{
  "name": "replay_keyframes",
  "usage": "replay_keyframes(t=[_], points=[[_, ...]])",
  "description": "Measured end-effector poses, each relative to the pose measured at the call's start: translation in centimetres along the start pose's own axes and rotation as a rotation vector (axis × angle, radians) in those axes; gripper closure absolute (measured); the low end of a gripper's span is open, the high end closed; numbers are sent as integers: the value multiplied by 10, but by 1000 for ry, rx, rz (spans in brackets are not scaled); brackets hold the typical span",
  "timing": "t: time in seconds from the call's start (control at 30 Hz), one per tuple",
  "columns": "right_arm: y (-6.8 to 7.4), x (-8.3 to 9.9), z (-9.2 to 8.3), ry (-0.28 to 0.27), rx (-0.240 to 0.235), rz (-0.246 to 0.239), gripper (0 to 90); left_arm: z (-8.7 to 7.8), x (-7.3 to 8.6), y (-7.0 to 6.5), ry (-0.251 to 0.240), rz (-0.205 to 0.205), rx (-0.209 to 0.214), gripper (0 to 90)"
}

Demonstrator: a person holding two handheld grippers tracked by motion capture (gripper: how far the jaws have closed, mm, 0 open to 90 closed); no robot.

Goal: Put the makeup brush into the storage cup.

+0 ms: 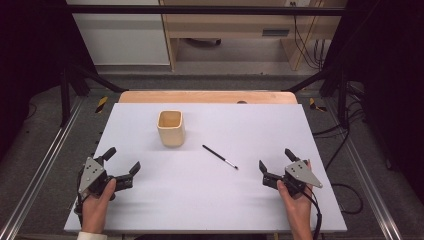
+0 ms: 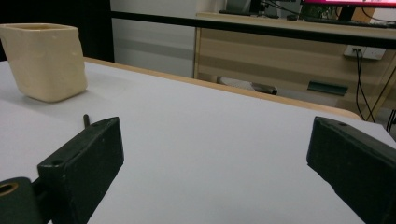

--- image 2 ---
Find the wooden desk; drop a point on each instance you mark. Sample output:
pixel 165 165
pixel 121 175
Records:
pixel 264 59

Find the dark pen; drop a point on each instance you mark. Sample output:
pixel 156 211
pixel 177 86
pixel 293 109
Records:
pixel 86 119

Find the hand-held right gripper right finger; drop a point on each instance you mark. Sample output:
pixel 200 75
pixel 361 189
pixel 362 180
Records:
pixel 355 161

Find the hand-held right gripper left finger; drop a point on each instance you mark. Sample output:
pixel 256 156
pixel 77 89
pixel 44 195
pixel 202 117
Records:
pixel 84 161

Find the computer monitor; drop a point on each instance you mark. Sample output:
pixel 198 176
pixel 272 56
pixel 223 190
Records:
pixel 348 2

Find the dark green flat bracket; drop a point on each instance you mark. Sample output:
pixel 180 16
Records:
pixel 327 88

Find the black curtain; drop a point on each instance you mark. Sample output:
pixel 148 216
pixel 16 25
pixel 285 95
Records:
pixel 56 12

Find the cream ceramic pen holder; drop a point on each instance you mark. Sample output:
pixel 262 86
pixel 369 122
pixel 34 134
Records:
pixel 46 62

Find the black horizontal rail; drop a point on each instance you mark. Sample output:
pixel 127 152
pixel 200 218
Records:
pixel 249 28

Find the grey chair base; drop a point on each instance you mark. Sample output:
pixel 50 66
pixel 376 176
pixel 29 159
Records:
pixel 239 84

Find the black keyboard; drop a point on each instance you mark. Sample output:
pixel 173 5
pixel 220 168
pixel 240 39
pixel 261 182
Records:
pixel 342 22

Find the white power strip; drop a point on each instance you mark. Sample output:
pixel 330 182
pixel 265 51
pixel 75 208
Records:
pixel 369 53

